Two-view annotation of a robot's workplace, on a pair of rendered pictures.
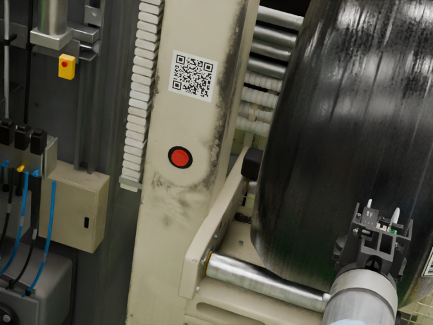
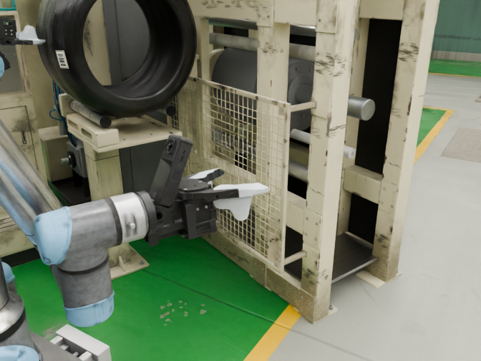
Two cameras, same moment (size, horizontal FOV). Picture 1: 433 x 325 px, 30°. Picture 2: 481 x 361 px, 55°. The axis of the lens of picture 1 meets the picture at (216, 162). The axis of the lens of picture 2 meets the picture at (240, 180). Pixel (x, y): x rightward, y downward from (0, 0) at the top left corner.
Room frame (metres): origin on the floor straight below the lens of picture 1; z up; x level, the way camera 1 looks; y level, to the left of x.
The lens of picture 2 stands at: (0.12, -1.86, 1.38)
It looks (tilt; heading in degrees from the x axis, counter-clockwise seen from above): 23 degrees down; 42
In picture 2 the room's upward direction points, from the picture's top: straight up
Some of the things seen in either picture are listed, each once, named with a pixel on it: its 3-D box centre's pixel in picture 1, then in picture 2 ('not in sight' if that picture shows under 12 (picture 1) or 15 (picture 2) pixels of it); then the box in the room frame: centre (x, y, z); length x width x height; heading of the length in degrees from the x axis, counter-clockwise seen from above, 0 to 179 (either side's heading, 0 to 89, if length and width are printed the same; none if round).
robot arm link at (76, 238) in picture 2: not in sight; (77, 233); (0.40, -1.28, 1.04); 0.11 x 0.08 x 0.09; 165
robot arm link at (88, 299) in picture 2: not in sight; (84, 281); (0.41, -1.26, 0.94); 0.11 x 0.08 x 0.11; 75
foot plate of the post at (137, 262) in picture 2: not in sight; (115, 260); (1.23, 0.05, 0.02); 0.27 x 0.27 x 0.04; 79
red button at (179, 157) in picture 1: (180, 157); not in sight; (1.17, 0.06, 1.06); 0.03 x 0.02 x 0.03; 79
